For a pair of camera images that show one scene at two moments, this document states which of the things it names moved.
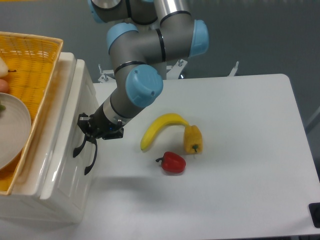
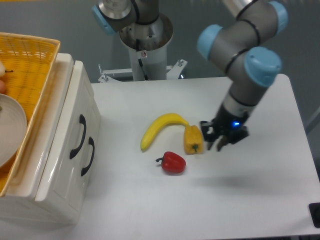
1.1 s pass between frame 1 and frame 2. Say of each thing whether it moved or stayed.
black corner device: stayed
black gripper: moved
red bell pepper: stayed
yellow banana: stayed
